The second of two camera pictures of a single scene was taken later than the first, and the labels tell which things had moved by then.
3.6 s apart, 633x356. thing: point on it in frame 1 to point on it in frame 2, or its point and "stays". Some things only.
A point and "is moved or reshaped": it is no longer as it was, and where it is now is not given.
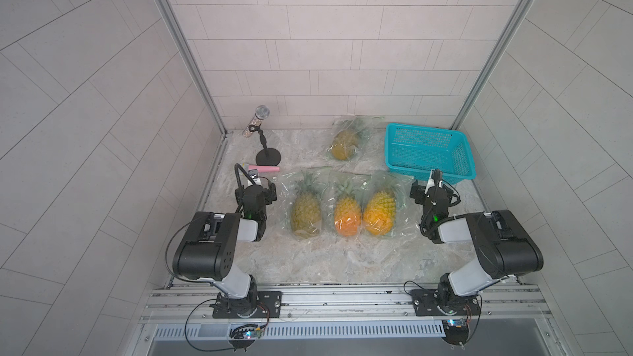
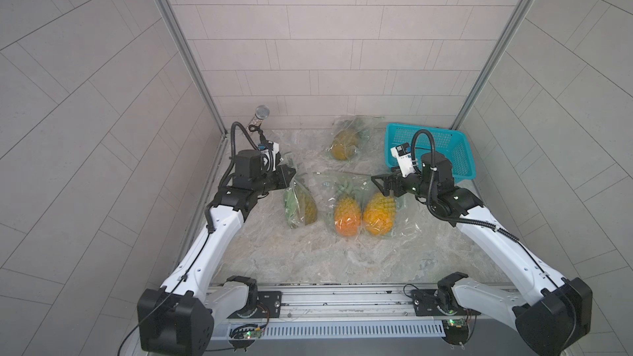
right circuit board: (456, 331) stays
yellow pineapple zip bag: (386, 209) stays
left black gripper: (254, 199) to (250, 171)
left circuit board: (241, 335) stays
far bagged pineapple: (345, 143) stays
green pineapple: (306, 213) is moved or reshaped
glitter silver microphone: (261, 113) stays
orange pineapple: (348, 211) stays
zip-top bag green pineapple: (307, 196) is moved or reshaped
